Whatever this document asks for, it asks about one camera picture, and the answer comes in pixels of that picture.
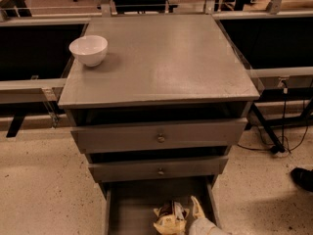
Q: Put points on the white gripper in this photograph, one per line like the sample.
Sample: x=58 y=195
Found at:
x=204 y=227

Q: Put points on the brown chip bag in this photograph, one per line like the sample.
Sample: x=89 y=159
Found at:
x=171 y=219

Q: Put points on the brass middle drawer knob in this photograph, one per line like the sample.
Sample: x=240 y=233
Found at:
x=160 y=171

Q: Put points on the brass drawer knob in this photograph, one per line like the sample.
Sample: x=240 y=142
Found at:
x=160 y=138
x=160 y=171

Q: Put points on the grey bottom drawer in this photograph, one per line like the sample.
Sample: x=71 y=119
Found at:
x=131 y=204

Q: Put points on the grey drawer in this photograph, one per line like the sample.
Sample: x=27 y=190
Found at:
x=131 y=204
x=106 y=138
x=147 y=169

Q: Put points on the brass top drawer knob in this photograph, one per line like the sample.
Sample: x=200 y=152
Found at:
x=160 y=138

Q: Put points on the grey top drawer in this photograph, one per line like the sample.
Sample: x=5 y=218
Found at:
x=106 y=138

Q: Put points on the grey middle drawer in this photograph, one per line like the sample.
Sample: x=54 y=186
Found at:
x=147 y=169

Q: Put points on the grey wooden drawer cabinet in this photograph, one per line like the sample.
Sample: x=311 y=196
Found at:
x=159 y=68

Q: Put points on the black table leg right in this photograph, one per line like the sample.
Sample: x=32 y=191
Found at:
x=277 y=147

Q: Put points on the black table leg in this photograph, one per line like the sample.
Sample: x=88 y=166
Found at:
x=277 y=147
x=15 y=126

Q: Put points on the black shoe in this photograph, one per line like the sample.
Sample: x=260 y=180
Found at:
x=303 y=178

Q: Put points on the white ceramic bowl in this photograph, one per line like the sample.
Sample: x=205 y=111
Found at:
x=89 y=50

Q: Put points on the black table leg left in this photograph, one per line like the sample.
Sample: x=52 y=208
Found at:
x=15 y=126

